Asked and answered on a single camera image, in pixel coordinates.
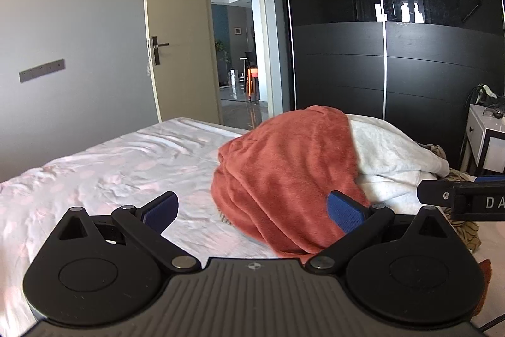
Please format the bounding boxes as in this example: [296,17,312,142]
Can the red fleece garment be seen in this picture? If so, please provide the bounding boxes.
[210,105,375,259]

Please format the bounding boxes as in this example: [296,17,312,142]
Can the green potted plant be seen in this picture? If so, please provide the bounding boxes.
[215,40,230,86]

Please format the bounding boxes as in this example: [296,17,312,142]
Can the white nightstand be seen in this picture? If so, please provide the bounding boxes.
[460,100,505,174]

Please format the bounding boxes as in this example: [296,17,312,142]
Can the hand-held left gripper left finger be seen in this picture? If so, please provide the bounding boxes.
[51,192,201,274]

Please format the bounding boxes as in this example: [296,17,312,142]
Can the beige door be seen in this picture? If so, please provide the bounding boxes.
[143,0,222,124]

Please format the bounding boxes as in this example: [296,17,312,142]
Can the dark door handle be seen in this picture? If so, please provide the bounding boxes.
[152,36,170,66]

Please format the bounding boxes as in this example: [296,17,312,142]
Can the white door frame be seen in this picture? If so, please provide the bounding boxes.
[199,0,296,132]

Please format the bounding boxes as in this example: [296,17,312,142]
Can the grey wall switch panel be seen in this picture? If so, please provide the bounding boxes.
[19,59,66,84]

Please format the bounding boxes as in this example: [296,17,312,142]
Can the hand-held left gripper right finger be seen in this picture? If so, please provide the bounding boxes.
[306,191,458,275]

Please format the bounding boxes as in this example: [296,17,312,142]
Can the orange cloth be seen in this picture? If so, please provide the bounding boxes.
[477,259,494,319]

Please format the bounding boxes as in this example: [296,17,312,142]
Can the olive brown cloth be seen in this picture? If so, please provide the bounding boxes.
[424,143,483,256]

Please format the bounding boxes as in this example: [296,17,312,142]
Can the pink dotted bed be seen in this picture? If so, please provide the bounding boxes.
[0,117,505,337]

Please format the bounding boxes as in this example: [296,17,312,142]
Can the light grey sweatshirt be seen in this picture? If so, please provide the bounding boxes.
[345,114,450,212]

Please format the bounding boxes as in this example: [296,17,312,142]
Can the dark tangled cords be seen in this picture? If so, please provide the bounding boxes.
[467,83,505,121]

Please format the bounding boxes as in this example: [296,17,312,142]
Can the orange chair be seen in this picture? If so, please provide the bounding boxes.
[242,64,262,103]

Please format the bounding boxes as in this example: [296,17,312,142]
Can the black sliding wardrobe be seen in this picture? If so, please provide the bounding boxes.
[274,0,505,180]

